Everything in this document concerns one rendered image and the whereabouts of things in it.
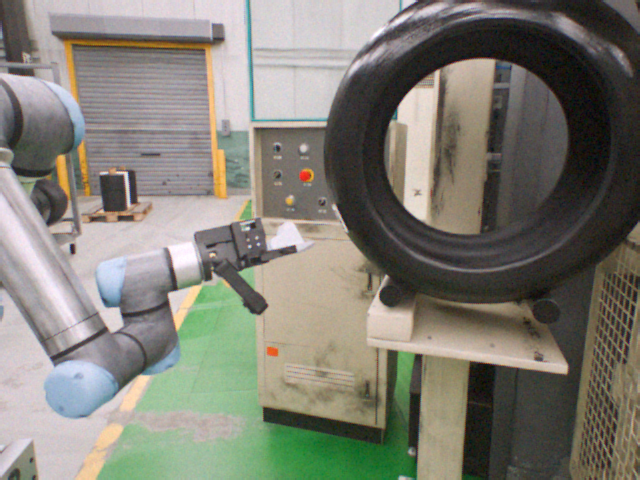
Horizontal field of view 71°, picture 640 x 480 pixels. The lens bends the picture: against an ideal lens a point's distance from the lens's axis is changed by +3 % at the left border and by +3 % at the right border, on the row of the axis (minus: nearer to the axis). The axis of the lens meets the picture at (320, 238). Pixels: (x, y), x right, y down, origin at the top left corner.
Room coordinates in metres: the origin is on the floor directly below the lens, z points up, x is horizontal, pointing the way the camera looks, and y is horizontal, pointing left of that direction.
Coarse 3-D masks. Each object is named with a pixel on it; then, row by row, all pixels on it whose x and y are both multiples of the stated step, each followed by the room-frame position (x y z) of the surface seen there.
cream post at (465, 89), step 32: (480, 64) 1.13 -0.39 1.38; (448, 96) 1.15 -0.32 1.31; (480, 96) 1.13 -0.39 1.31; (448, 128) 1.15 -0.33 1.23; (480, 128) 1.13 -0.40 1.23; (448, 160) 1.15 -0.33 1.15; (480, 160) 1.13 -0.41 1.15; (448, 192) 1.15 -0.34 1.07; (480, 192) 1.13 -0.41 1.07; (448, 224) 1.15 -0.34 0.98; (480, 224) 1.13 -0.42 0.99; (448, 384) 1.14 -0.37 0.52; (448, 416) 1.14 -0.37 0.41; (448, 448) 1.14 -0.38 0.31
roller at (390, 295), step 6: (384, 282) 0.88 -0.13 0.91; (390, 282) 0.85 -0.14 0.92; (396, 282) 0.85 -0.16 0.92; (384, 288) 0.83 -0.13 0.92; (390, 288) 0.82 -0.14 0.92; (396, 288) 0.82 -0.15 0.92; (402, 288) 0.85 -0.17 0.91; (384, 294) 0.82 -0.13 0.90; (390, 294) 0.82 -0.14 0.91; (396, 294) 0.82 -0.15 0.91; (402, 294) 0.84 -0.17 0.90; (384, 300) 0.82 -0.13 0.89; (390, 300) 0.82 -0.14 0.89; (396, 300) 0.82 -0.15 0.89; (390, 306) 0.82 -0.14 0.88
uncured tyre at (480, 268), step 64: (448, 0) 0.78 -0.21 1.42; (512, 0) 0.75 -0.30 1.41; (576, 0) 0.74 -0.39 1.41; (384, 64) 0.80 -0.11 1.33; (448, 64) 1.05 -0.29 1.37; (576, 64) 0.95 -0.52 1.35; (384, 128) 1.08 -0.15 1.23; (576, 128) 0.96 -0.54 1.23; (384, 192) 1.08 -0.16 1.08; (576, 192) 0.95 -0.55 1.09; (384, 256) 0.80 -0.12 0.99; (448, 256) 1.02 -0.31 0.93; (512, 256) 0.97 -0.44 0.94; (576, 256) 0.71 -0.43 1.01
